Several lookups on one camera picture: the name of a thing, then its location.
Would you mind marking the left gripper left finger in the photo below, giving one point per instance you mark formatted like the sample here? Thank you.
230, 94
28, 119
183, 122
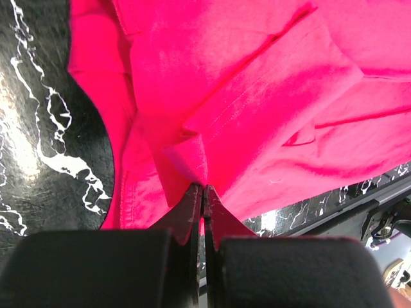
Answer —
181, 274

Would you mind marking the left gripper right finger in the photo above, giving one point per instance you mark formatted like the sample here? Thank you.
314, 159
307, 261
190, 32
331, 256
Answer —
219, 224

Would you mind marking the magenta t shirt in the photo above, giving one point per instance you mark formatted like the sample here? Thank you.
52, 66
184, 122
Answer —
270, 102

